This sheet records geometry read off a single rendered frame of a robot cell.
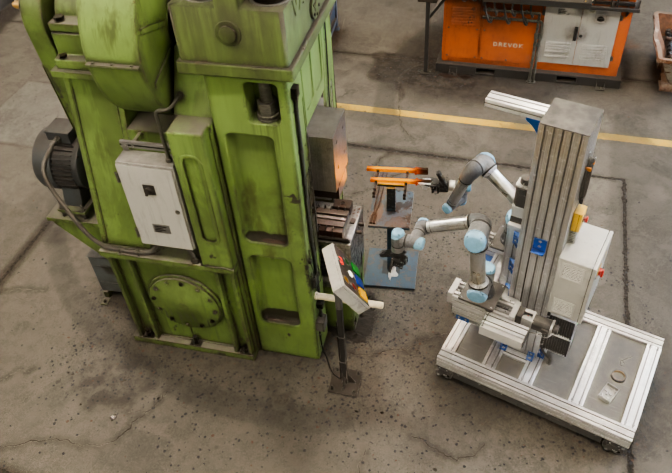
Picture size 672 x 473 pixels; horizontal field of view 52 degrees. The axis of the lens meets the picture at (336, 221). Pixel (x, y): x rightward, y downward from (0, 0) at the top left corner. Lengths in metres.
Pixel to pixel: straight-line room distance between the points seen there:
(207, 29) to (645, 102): 5.23
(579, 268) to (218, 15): 2.30
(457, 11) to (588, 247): 3.94
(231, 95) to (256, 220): 0.91
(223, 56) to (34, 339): 3.05
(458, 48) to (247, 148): 4.25
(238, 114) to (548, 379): 2.59
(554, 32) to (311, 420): 4.64
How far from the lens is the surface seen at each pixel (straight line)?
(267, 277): 4.50
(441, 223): 3.95
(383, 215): 4.96
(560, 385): 4.72
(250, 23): 3.26
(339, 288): 3.81
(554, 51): 7.58
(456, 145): 6.69
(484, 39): 7.58
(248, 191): 4.00
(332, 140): 3.85
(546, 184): 3.75
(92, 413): 5.12
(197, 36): 3.40
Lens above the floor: 4.06
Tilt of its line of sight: 44 degrees down
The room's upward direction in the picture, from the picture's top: 5 degrees counter-clockwise
